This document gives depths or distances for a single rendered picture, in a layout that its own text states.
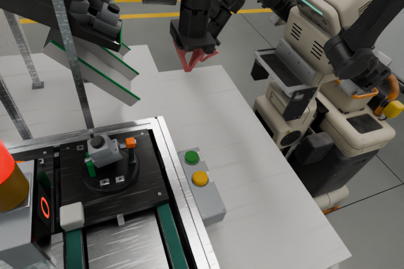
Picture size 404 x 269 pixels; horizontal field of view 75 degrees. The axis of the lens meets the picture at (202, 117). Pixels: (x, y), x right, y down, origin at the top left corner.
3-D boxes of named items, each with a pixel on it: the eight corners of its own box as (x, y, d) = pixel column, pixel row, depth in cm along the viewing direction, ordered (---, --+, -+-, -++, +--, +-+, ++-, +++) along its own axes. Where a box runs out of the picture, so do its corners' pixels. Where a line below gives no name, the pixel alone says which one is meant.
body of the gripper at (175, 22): (184, 54, 50) (188, 17, 45) (169, 27, 56) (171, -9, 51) (215, 51, 52) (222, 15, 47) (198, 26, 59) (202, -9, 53)
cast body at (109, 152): (120, 144, 66) (109, 128, 60) (123, 158, 63) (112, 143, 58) (88, 157, 65) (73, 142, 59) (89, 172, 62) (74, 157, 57)
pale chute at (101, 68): (130, 80, 91) (139, 72, 90) (130, 107, 82) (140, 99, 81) (50, 24, 72) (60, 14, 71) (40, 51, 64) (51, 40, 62)
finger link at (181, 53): (176, 79, 57) (179, 41, 51) (167, 60, 62) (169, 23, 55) (205, 75, 60) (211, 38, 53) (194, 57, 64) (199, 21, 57)
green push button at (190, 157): (195, 152, 78) (196, 149, 76) (199, 164, 75) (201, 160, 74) (182, 155, 77) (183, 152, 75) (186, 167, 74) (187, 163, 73)
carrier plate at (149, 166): (147, 132, 81) (147, 127, 80) (169, 202, 67) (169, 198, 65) (61, 148, 73) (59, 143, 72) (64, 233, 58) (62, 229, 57)
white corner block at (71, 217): (84, 208, 63) (81, 200, 60) (86, 226, 60) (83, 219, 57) (62, 214, 61) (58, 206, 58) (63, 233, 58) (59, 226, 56)
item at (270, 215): (220, 69, 130) (220, 64, 128) (347, 259, 75) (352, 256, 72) (62, 89, 106) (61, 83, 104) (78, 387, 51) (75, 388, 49)
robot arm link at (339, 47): (374, 65, 72) (364, 51, 75) (365, 48, 65) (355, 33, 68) (340, 82, 77) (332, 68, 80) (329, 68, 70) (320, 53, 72)
